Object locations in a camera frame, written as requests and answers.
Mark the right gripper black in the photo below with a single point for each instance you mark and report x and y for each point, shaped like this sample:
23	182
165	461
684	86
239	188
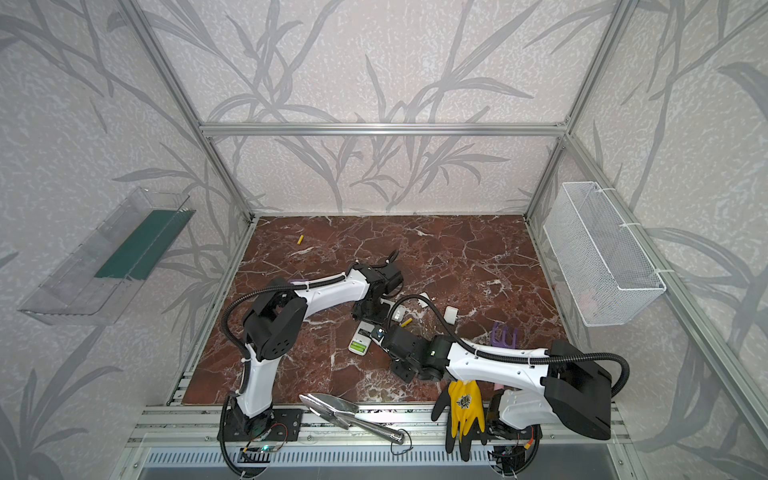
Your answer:
389	338

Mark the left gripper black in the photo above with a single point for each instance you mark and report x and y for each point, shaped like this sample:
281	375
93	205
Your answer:
387	274

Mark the red white remote control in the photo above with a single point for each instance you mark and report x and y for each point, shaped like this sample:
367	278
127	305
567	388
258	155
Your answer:
361	335

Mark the green battery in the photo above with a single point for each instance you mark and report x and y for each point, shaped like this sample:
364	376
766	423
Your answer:
358	347

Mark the white remote battery cover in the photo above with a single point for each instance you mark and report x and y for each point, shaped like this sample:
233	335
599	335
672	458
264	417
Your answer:
450	315

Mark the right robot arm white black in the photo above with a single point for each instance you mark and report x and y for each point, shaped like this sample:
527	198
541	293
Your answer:
546	384

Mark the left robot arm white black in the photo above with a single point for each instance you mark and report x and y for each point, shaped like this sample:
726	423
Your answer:
264	325

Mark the yellow black work glove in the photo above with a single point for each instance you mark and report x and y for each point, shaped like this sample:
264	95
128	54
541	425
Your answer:
466	417

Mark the metal garden trowel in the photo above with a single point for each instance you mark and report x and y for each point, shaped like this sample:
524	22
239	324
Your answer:
343	414

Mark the green mat on shelf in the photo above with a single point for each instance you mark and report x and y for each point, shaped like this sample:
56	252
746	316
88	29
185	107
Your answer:
138	255

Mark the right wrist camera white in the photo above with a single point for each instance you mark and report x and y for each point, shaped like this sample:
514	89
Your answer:
377	334

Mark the white wire mesh basket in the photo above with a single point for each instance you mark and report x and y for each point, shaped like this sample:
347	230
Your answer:
609	275

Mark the clear acrylic wall shelf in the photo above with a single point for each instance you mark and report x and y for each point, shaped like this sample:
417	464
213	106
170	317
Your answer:
72	295

